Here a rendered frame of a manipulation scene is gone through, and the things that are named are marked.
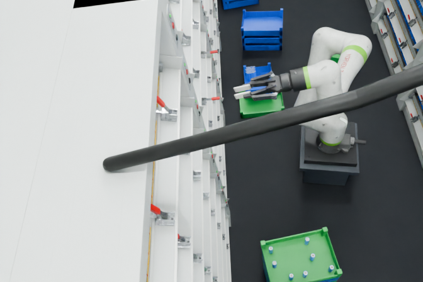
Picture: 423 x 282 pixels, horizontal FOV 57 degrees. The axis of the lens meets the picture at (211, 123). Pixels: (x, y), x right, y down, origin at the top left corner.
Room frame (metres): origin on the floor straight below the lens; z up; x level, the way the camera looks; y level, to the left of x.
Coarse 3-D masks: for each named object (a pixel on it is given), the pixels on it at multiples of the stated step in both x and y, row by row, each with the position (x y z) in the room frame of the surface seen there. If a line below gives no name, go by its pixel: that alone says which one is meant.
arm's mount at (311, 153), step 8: (352, 128) 0.99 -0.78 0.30; (312, 136) 1.01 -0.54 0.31; (352, 136) 0.95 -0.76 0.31; (312, 144) 0.96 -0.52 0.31; (304, 152) 0.93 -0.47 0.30; (312, 152) 0.91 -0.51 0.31; (320, 152) 0.90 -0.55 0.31; (352, 152) 0.85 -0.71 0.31; (304, 160) 0.87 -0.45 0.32; (312, 160) 0.86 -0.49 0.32; (320, 160) 0.85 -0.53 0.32; (328, 160) 0.84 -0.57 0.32; (336, 160) 0.83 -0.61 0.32; (344, 160) 0.81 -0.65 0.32; (352, 160) 0.80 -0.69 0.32
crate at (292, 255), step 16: (272, 240) 0.44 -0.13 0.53; (288, 240) 0.44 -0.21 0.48; (304, 240) 0.42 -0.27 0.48; (320, 240) 0.40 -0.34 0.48; (272, 256) 0.39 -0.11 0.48; (288, 256) 0.37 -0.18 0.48; (304, 256) 0.35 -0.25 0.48; (320, 256) 0.34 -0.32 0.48; (272, 272) 0.32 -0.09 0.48; (288, 272) 0.31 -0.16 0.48; (320, 272) 0.27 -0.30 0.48; (336, 272) 0.25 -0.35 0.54
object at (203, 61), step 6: (204, 30) 1.40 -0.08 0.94; (204, 36) 1.38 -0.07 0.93; (204, 42) 1.34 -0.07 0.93; (204, 48) 1.30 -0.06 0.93; (204, 60) 1.22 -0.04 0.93; (204, 66) 1.19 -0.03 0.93; (204, 72) 1.15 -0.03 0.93; (204, 78) 1.12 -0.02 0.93; (204, 84) 1.08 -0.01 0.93; (204, 90) 1.05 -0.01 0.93; (204, 96) 1.02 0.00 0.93; (204, 108) 0.96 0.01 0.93; (204, 114) 0.93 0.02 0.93; (204, 120) 0.90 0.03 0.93
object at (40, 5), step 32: (0, 0) 0.85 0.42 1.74; (32, 0) 0.82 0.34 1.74; (64, 0) 0.79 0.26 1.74; (0, 32) 0.74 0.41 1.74; (32, 32) 0.71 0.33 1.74; (64, 32) 0.68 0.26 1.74; (0, 64) 0.64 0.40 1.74; (32, 64) 0.61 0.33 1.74; (0, 96) 0.55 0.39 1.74; (32, 96) 0.53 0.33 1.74; (0, 128) 0.47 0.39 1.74; (32, 128) 0.45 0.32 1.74; (0, 160) 0.40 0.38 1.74; (32, 160) 0.38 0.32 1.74; (0, 192) 0.33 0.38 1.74; (0, 224) 0.28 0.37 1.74; (0, 256) 0.22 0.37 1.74
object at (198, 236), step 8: (200, 128) 0.72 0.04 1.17; (200, 152) 0.65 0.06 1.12; (200, 160) 0.62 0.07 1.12; (200, 168) 0.59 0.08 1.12; (200, 176) 0.55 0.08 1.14; (200, 184) 0.53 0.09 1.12; (200, 192) 0.51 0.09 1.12; (200, 200) 0.48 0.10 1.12; (200, 208) 0.45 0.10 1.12; (200, 216) 0.43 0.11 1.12; (200, 224) 0.40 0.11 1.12; (200, 232) 0.38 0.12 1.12; (200, 240) 0.35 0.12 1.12; (200, 248) 0.33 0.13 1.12; (200, 256) 0.31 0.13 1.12; (200, 264) 0.28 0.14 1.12; (200, 272) 0.26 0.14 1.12; (200, 280) 0.24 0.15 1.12
